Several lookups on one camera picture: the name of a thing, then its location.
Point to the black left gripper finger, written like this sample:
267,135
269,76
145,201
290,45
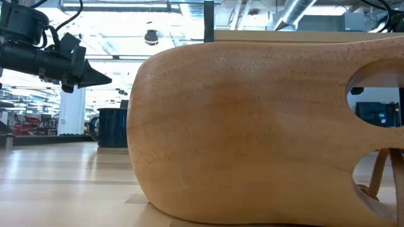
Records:
93,79

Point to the dark blue enamel mug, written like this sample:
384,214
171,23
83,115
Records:
112,127

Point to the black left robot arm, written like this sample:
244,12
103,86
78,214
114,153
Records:
19,60

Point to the white building pillar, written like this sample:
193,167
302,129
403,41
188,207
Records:
72,110

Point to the red storage bins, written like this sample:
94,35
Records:
30,124

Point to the dark blue cabinet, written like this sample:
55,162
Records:
375,115

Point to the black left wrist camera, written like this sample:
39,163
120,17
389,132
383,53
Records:
70,44

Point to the black ceiling dome camera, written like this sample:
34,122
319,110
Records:
151,38

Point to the black aluminium table frame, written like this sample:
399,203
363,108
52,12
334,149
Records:
47,140

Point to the silver ventilation duct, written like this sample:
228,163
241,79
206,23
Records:
293,12

